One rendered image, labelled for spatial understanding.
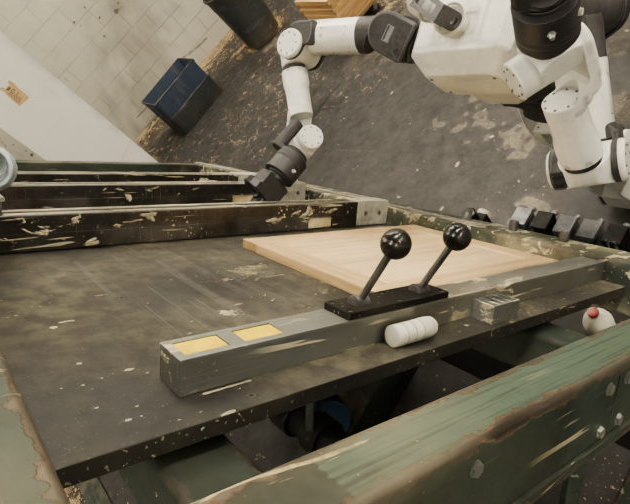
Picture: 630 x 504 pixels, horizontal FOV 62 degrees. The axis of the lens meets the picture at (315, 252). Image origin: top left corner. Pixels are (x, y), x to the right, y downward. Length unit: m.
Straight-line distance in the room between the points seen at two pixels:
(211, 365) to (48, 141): 4.39
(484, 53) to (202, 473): 0.94
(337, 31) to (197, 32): 5.17
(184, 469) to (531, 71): 0.71
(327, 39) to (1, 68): 3.61
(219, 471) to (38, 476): 0.24
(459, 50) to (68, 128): 4.02
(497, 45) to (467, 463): 0.87
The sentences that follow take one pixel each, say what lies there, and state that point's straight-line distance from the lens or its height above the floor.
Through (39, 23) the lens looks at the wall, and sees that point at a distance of 6.18.
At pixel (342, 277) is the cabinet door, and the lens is 0.90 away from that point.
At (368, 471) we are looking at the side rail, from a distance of 0.37.
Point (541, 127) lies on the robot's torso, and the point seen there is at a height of 0.84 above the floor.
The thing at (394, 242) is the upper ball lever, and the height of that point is 1.53.
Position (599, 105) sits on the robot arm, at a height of 1.21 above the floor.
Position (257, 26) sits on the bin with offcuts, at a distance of 5.61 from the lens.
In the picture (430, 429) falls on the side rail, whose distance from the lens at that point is 0.43.
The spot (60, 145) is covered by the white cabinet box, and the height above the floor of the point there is 0.88.
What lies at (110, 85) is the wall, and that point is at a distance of 6.31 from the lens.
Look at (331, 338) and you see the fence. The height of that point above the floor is 1.49.
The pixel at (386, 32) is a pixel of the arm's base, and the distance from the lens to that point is 1.34.
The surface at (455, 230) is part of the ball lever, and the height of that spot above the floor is 1.43.
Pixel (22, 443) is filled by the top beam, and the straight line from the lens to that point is 0.32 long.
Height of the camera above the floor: 1.95
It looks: 39 degrees down
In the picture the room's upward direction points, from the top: 47 degrees counter-clockwise
